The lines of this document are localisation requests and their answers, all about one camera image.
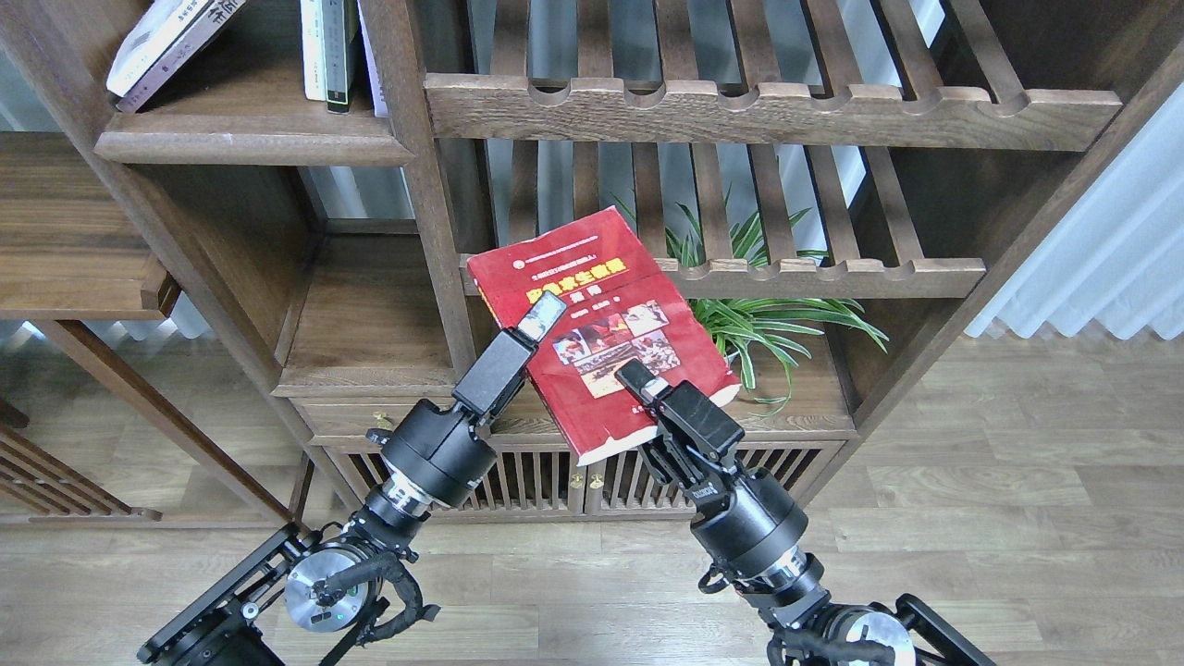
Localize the dark wooden bookshelf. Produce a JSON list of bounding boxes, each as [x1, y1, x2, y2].
[[4, 1, 1180, 510]]

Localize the red book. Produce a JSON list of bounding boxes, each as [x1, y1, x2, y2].
[[466, 207, 740, 465]]

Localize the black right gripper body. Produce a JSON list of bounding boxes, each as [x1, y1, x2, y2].
[[638, 382, 807, 585]]

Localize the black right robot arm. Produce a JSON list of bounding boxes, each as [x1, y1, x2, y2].
[[617, 360, 990, 665]]

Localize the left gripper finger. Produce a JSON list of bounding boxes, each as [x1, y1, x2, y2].
[[516, 292, 567, 346]]

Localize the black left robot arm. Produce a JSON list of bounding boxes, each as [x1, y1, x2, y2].
[[137, 294, 565, 665]]

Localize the dark green upright book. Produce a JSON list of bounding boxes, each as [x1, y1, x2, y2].
[[321, 0, 360, 114]]

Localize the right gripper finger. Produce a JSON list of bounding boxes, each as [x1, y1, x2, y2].
[[616, 359, 670, 406]]

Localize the white book behind post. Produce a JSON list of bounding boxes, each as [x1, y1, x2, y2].
[[358, 1, 390, 119]]

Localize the white upright book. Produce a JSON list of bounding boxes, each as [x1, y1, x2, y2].
[[300, 0, 327, 102]]

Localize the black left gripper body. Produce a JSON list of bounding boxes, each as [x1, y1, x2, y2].
[[366, 328, 538, 510]]

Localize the maroon book white characters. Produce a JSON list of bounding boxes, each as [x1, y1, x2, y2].
[[115, 1, 245, 113]]

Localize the wooden side table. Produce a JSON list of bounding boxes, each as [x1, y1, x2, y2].
[[1, 132, 313, 524]]

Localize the white curtain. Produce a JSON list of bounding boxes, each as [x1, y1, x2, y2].
[[966, 90, 1183, 339]]

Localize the green spider plant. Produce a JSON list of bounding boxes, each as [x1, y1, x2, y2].
[[665, 203, 889, 416]]

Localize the yellow green book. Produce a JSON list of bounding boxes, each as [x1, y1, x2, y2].
[[107, 1, 211, 97]]

